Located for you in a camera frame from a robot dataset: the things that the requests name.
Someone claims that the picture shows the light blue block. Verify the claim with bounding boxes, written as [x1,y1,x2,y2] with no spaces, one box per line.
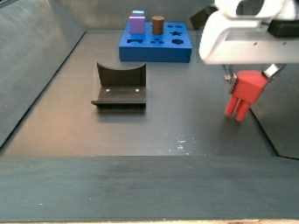
[132,10,145,17]

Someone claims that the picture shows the black camera box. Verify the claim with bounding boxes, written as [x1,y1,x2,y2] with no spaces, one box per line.
[267,20,299,38]

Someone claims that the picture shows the purple rectangular block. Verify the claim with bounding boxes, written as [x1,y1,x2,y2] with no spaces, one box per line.
[128,16,145,34]

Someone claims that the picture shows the brown cylinder peg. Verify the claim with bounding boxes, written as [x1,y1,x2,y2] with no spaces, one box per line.
[152,16,164,35]

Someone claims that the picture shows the black curved holder stand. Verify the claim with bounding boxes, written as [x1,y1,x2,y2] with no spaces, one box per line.
[91,64,145,108]

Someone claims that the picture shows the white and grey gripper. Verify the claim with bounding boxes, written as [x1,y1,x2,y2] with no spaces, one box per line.
[199,0,299,93]

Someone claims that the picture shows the red three prong block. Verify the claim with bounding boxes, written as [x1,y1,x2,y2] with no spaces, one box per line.
[225,70,267,122]

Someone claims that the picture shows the blue shape sorting board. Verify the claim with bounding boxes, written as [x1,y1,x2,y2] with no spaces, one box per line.
[119,22,192,63]

